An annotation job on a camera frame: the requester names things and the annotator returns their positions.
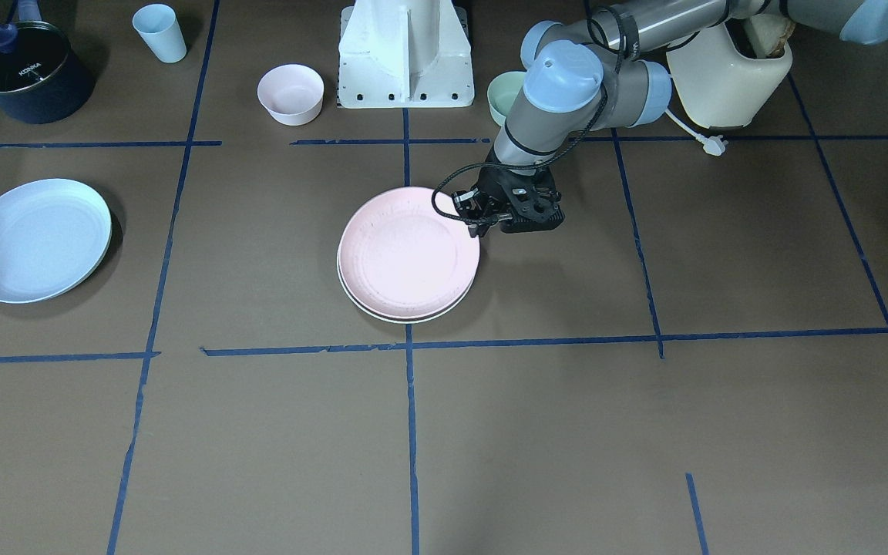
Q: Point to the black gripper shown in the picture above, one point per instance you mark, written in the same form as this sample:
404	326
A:
489	186

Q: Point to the pink plate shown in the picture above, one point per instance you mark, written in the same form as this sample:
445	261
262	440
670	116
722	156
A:
398	254

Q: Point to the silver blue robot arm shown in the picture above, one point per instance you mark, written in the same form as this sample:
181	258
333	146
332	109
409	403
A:
621	67

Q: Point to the green bowl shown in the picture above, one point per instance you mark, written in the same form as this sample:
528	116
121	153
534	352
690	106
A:
501	94

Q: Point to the beige plate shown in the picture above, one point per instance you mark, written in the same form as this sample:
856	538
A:
400	318

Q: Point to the pink bowl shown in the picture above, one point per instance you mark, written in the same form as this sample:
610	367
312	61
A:
292	95

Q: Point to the cream toaster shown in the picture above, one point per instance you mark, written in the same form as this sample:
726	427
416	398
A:
725	74

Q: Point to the light blue cup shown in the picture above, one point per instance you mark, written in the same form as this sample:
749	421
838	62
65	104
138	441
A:
158	27

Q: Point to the light blue plate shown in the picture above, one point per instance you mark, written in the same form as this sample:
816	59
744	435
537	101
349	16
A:
54	233

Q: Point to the dark blue saucepan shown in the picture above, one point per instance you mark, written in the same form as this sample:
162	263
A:
42	79

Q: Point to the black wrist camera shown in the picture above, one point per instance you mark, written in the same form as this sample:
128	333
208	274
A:
534	202

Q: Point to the white pedestal column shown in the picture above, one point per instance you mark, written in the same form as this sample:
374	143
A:
404	54

